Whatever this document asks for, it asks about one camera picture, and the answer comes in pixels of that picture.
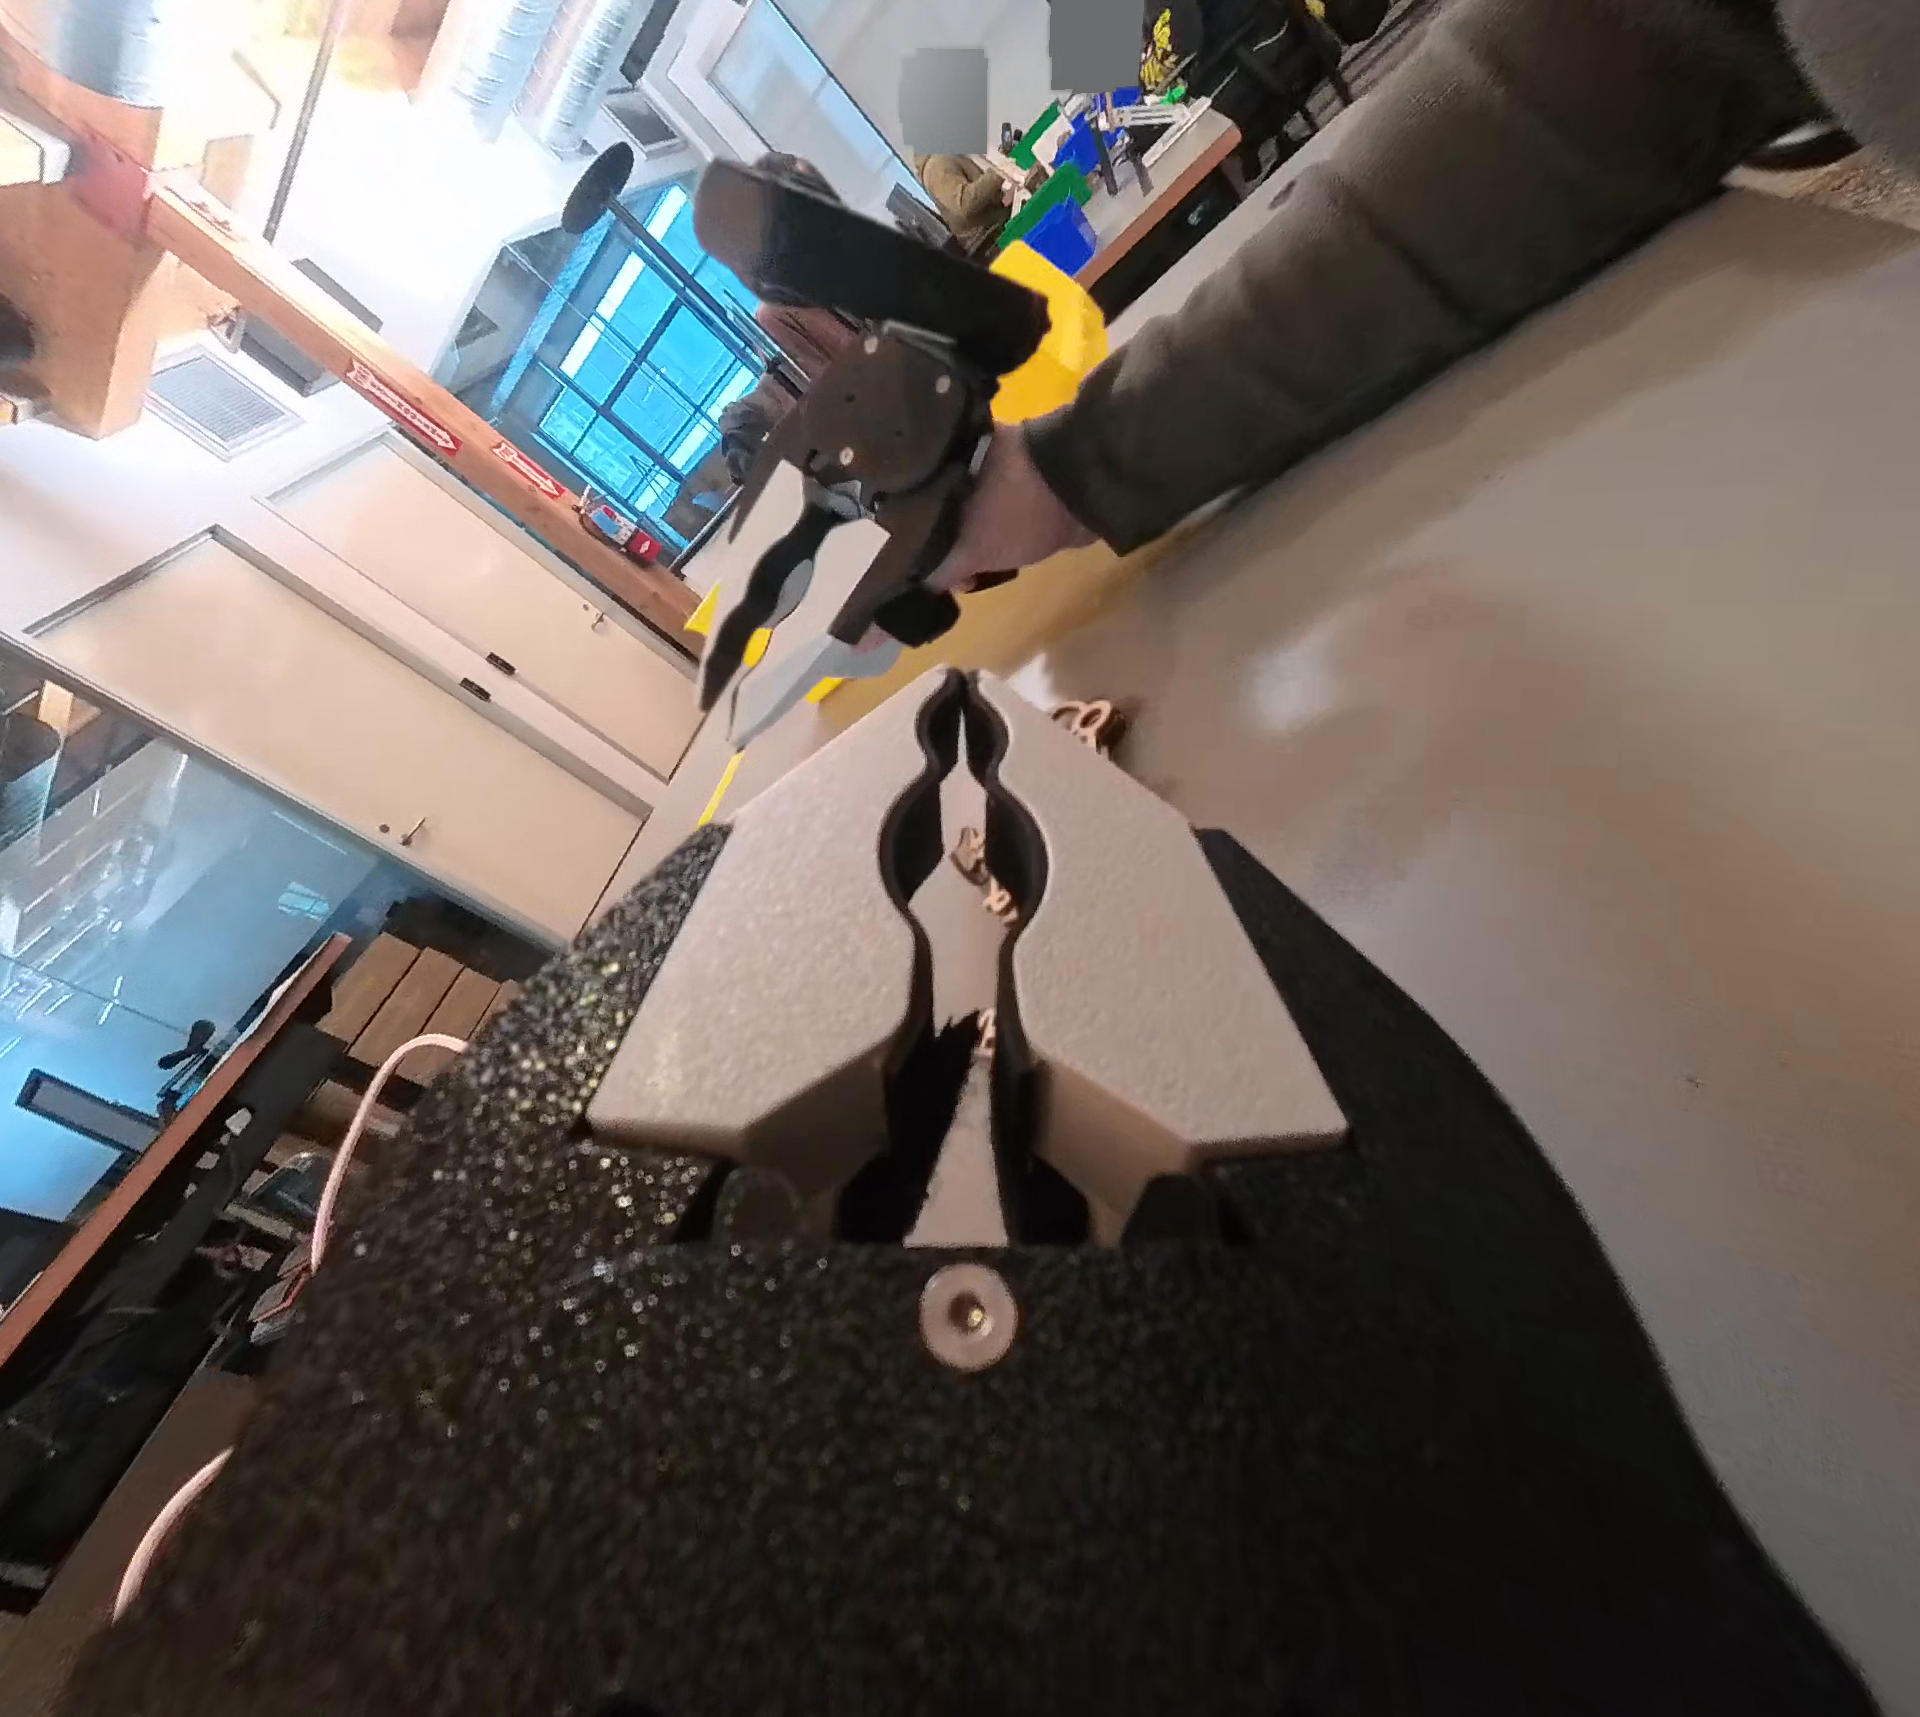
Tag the yellow storage bin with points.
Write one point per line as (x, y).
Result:
(1058, 352)

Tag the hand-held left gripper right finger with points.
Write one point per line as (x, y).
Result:
(1154, 967)

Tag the wooden work table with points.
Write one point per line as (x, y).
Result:
(1184, 173)

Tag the wooden bicycle frame model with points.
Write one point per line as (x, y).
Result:
(1102, 725)

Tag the person's right forearm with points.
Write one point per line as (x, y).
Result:
(1424, 173)

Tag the large glass window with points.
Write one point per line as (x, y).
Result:
(631, 352)

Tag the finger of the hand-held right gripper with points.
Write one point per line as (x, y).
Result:
(811, 683)
(750, 533)

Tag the small wooden model piece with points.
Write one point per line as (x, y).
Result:
(990, 877)

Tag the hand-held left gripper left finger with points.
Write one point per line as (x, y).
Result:
(750, 952)

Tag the white air vent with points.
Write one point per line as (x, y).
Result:
(224, 396)

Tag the green storage bin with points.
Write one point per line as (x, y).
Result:
(1038, 138)

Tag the blue storage bin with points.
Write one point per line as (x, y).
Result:
(1058, 225)

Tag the wooden ceiling beam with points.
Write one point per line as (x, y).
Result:
(301, 306)

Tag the person's right hand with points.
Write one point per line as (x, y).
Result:
(1020, 516)

